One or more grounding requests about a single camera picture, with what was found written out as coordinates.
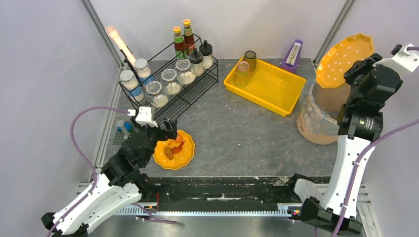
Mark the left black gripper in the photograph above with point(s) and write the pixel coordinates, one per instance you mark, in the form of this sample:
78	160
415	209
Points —
160	131

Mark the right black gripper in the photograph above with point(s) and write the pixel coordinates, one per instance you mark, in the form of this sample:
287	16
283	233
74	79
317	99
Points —
356	72

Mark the yellow plate with sushi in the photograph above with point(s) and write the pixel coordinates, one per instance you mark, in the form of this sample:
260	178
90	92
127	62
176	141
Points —
341	57

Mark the yellow plate with chicken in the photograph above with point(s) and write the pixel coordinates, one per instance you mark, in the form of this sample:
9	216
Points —
180	159

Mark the glass jar back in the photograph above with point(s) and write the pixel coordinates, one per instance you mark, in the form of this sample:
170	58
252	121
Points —
156	94

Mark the glass jar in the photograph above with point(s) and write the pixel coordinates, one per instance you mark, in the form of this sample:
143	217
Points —
183	67
156	94
170	79

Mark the glass jar front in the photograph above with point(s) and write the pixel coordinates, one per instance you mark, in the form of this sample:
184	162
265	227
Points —
170	79

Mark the blue band spice jar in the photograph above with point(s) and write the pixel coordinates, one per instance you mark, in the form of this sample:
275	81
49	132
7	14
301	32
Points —
143	69
130	82

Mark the black cap shaker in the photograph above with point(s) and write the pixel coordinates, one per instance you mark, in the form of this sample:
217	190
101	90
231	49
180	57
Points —
196	59
207	50

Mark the green label sauce bottle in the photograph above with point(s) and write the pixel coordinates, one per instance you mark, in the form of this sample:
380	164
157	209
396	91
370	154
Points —
179	44

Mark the pink glass cup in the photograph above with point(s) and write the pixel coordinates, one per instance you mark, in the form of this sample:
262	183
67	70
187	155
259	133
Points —
242	69

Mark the red label sauce bottle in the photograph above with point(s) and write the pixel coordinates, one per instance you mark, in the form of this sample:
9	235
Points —
188	36

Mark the dark glass cup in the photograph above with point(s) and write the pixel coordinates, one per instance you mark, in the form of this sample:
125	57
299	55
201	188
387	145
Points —
251	58

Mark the green glass cup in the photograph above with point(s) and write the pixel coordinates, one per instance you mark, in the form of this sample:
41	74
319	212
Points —
240	81

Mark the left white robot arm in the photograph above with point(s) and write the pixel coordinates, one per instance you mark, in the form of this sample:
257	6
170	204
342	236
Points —
119	183

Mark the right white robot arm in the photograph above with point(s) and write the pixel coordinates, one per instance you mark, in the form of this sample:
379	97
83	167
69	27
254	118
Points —
373	81

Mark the orange chicken wing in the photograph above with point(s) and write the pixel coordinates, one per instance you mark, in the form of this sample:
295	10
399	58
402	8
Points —
178	139

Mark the red chicken wing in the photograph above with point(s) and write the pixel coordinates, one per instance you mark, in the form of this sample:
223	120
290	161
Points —
178	149

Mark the brown chicken piece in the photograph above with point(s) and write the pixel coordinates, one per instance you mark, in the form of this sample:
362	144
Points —
168	152

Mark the grey lego baseplate with bricks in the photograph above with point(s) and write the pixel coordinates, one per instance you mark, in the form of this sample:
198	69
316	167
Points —
124	129

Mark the round bin with plastic liner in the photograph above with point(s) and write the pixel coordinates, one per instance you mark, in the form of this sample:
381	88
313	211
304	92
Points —
319	108

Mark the purple metronome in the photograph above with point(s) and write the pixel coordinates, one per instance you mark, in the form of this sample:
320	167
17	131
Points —
291	60

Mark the yellow plastic bin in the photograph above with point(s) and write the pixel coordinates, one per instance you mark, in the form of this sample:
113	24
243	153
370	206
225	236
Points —
270	87

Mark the pink microphone on stand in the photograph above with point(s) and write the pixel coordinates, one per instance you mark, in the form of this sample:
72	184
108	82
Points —
113	34

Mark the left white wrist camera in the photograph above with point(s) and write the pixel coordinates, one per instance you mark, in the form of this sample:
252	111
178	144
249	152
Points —
143	116

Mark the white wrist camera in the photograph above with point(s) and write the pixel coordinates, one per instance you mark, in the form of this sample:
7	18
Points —
404	61
143	116

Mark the black wire rack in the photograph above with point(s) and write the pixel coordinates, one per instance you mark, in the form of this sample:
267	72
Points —
177	104

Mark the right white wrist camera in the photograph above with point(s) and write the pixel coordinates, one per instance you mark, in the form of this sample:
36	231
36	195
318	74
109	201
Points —
404	61

